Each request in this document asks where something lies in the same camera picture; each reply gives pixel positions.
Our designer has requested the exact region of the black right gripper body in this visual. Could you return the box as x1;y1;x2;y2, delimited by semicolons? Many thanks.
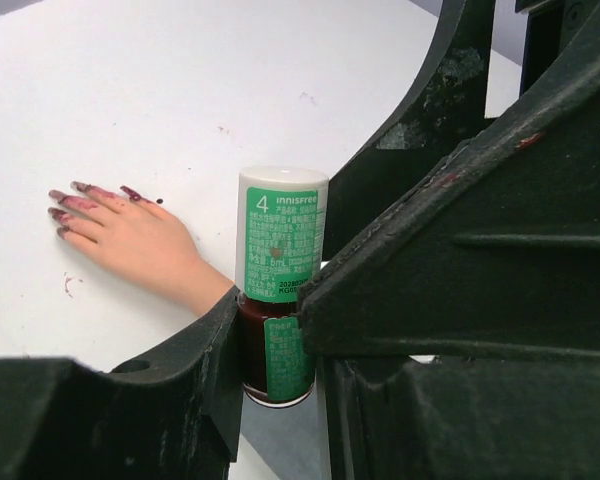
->
516;1;600;95

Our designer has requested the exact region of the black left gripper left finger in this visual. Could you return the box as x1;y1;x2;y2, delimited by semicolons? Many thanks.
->
0;291;243;479

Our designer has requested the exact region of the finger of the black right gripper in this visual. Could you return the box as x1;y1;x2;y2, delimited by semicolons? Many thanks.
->
323;0;495;260
301;39;600;358

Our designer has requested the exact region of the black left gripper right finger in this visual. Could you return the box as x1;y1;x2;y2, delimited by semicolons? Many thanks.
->
316;352;600;479

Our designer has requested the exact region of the nail polish bottle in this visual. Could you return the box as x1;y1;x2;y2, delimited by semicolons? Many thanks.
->
237;293;315;409

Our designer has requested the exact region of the mannequin hand with painted nails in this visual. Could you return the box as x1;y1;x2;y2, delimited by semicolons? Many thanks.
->
48;181;233;317

